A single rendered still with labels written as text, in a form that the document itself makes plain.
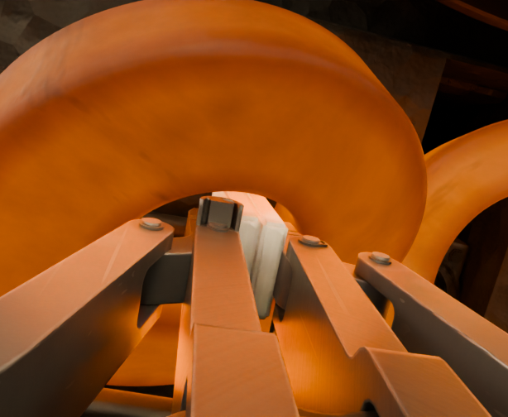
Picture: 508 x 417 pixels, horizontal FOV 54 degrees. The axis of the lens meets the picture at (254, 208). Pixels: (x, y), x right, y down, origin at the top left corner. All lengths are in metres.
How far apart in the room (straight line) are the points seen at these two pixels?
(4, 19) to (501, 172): 0.24
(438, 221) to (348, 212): 0.07
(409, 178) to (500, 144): 0.09
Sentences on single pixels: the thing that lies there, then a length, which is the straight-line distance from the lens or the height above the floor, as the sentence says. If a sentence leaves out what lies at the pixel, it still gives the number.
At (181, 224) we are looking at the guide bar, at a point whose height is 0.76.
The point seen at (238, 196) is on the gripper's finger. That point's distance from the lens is 0.17.
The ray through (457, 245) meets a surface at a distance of 0.32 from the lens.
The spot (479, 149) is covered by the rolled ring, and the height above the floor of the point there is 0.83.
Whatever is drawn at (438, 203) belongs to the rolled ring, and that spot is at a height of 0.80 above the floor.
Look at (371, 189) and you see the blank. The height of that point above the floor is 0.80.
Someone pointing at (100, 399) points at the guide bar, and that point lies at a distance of 0.20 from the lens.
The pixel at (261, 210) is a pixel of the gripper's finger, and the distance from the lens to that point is 0.15.
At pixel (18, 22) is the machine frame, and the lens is 0.29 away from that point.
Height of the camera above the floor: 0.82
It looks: 10 degrees down
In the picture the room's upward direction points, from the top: 14 degrees clockwise
